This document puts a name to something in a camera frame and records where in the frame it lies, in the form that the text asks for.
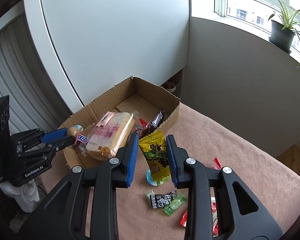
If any white cloth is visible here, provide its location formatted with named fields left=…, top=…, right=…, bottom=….
left=0, top=177, right=40, bottom=213

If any red snack packet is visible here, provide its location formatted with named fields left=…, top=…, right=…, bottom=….
left=180, top=157, right=223, bottom=235

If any white cabinet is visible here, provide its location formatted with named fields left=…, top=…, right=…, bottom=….
left=22, top=0, right=190, bottom=113

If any brown cardboard box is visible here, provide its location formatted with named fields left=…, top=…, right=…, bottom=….
left=57, top=76, right=181, bottom=170

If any brown chocolate bar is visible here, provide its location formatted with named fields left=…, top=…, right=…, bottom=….
left=74, top=133, right=89, bottom=148

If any potted spider plant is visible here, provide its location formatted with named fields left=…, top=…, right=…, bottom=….
left=267, top=0, right=300, bottom=69

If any clear red-ended candy packet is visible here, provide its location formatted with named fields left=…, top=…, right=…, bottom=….
left=132, top=117, right=150, bottom=137

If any dark red candy bar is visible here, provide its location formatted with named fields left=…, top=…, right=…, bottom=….
left=145, top=109, right=165, bottom=130

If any sliced bread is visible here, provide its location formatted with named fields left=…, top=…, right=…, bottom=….
left=84, top=111, right=136, bottom=161

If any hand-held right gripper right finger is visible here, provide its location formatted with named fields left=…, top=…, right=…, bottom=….
left=165, top=134, right=284, bottom=240

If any white framed window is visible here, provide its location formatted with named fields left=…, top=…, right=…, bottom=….
left=209, top=0, right=300, bottom=63

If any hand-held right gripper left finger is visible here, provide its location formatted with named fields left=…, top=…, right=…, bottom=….
left=22, top=133, right=140, bottom=240

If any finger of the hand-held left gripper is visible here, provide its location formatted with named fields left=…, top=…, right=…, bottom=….
left=40, top=127, right=68, bottom=143
left=45, top=134, right=77, bottom=153

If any black green candy packet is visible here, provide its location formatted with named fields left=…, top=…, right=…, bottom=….
left=145, top=191, right=178, bottom=209

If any white ribbed radiator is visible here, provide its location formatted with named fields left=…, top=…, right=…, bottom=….
left=0, top=15, right=73, bottom=140

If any wooden box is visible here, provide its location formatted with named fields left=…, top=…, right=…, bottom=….
left=276, top=144, right=300, bottom=170

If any green candy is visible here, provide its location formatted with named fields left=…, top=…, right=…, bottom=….
left=162, top=194, right=188, bottom=216

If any grey basket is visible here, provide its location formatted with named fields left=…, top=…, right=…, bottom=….
left=161, top=81, right=182, bottom=98

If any yellow snack packet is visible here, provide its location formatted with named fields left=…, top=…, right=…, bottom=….
left=138, top=130, right=171, bottom=183

